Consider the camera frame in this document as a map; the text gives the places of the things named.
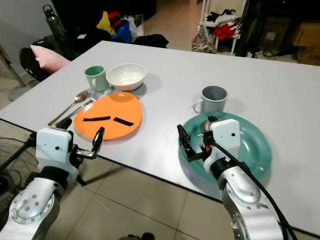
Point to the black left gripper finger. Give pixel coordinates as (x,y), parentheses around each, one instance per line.
(63,123)
(97,139)

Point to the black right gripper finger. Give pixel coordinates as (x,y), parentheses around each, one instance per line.
(213,120)
(185,140)

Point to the metal spoon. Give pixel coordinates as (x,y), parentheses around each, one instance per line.
(206,126)

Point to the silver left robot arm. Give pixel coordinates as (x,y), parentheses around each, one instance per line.
(32,207)

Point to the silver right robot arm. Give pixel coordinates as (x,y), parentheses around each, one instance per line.
(247,200)

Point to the long black strip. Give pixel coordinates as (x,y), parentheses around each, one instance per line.
(97,119)

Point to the grey mug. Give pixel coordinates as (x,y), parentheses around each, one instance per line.
(214,100)

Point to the metal fork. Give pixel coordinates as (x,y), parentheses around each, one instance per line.
(82,107)

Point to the short black strip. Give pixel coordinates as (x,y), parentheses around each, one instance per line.
(123,121)

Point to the gold spoon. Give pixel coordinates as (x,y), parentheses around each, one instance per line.
(80,96)

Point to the orange plate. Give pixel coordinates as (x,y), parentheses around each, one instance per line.
(110,106)

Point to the teal plate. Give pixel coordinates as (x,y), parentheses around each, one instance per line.
(255,145)

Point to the grey floor stand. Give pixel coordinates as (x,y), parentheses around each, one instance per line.
(22,90)

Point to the green mug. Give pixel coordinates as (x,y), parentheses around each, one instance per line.
(96,80)

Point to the black chair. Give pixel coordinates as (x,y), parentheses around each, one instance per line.
(32,67)

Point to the black floor fan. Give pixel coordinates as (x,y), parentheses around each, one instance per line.
(15,170)

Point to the pink pillow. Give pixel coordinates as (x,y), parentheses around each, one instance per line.
(50,56)

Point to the white bowl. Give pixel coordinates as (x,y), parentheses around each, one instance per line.
(126,76)

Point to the patterned bag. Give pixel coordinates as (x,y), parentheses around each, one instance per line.
(203,42)

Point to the white clothes rack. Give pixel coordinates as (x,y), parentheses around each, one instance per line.
(236,35)

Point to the red garment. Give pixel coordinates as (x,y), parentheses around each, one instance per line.
(225,31)

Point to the dark water bottle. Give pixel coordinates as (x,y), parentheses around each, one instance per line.
(53,24)

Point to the black bag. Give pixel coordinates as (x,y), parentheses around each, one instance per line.
(150,41)

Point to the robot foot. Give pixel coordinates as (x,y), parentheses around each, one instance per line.
(141,236)

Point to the blue bag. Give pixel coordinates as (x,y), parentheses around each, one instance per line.
(122,32)

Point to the yellow cloth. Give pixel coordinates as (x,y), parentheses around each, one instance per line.
(105,23)

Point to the black cabinet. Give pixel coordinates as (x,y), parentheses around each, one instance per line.
(90,7)

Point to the cardboard box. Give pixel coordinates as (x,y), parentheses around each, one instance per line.
(307,42)

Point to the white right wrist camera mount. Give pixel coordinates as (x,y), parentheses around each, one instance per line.
(226,135)

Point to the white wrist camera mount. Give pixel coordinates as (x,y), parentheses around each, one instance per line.
(55,150)
(226,135)

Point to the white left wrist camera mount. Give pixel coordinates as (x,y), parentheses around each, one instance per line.
(55,150)

